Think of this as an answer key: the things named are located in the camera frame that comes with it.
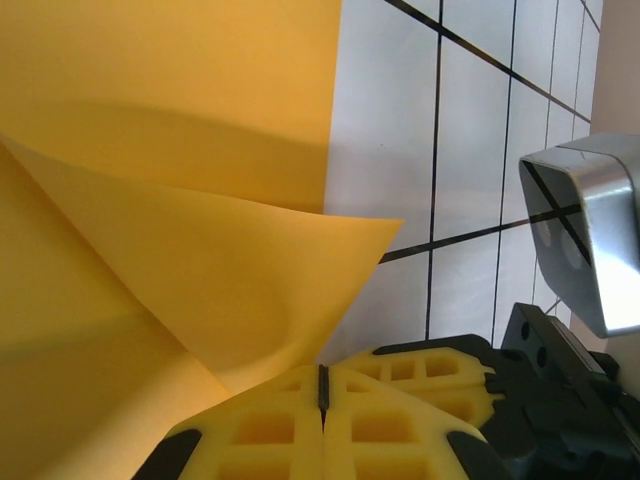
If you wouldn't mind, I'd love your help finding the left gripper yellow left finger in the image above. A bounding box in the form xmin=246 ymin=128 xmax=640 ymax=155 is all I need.
xmin=130 ymin=363 xmax=325 ymax=480

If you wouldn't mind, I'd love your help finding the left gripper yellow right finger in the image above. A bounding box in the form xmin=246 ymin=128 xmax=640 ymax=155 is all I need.
xmin=322 ymin=363 xmax=512 ymax=480

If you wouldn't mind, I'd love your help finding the orange square paper sheet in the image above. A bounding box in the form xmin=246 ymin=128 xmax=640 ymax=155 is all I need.
xmin=0 ymin=0 xmax=405 ymax=480

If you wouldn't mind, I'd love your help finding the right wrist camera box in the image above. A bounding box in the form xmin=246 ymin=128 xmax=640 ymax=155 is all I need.
xmin=518 ymin=132 xmax=640 ymax=340

